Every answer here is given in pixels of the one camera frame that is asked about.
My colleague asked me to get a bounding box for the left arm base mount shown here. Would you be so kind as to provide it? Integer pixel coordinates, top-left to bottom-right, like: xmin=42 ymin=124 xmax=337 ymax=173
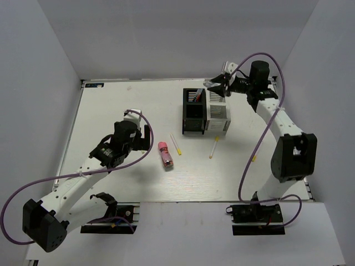
xmin=80 ymin=203 xmax=140 ymax=235

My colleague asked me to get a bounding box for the orange yellow marker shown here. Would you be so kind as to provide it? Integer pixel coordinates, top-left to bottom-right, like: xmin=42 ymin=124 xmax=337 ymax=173
xmin=209 ymin=136 xmax=219 ymax=159

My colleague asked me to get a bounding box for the clear blue spray bottle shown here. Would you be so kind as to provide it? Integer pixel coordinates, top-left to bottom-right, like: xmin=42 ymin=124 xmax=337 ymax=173
xmin=203 ymin=79 xmax=220 ymax=88

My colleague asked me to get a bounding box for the bright yellow marker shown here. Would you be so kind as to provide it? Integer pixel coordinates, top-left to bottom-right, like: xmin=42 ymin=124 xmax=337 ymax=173
xmin=170 ymin=134 xmax=182 ymax=156

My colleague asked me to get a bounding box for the pink capped tube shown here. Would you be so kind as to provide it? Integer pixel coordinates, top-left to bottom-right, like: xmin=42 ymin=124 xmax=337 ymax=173
xmin=158 ymin=142 xmax=174 ymax=171

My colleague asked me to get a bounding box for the left corner label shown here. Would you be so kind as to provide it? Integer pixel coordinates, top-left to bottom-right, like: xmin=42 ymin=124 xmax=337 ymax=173
xmin=85 ymin=83 xmax=104 ymax=88

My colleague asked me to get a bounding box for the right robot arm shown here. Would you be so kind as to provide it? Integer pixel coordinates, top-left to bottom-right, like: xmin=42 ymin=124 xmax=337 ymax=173
xmin=204 ymin=60 xmax=317 ymax=228

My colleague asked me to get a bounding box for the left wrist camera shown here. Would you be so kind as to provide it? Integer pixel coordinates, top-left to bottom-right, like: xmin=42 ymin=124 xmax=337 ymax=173
xmin=124 ymin=109 xmax=143 ymax=129

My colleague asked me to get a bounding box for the black slotted container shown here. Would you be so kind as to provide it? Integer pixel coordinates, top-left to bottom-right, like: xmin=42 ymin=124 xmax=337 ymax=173
xmin=182 ymin=88 xmax=207 ymax=134

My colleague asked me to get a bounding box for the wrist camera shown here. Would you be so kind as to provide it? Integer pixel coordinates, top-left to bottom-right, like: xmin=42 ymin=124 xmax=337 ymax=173
xmin=124 ymin=109 xmax=143 ymax=129
xmin=221 ymin=61 xmax=238 ymax=79

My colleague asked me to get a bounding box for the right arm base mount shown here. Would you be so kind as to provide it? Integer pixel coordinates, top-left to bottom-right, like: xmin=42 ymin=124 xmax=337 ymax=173
xmin=226 ymin=204 xmax=285 ymax=236

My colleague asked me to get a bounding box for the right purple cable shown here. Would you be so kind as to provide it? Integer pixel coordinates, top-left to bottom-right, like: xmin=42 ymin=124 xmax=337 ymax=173
xmin=229 ymin=52 xmax=303 ymax=229

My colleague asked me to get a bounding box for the white slotted container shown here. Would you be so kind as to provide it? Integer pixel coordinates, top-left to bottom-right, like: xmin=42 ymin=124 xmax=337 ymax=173
xmin=205 ymin=90 xmax=231 ymax=137

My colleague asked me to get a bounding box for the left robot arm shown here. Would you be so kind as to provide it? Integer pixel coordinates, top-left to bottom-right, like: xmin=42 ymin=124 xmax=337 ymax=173
xmin=22 ymin=121 xmax=153 ymax=253

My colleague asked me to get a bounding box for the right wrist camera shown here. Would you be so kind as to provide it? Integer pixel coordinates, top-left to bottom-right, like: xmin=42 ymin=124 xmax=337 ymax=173
xmin=221 ymin=61 xmax=238 ymax=79

